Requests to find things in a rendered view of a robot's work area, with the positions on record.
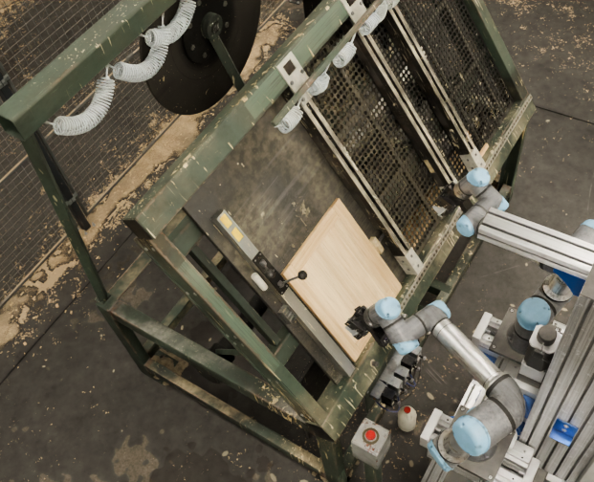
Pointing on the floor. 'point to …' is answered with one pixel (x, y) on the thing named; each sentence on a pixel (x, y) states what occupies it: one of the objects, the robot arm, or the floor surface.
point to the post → (372, 473)
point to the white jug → (407, 418)
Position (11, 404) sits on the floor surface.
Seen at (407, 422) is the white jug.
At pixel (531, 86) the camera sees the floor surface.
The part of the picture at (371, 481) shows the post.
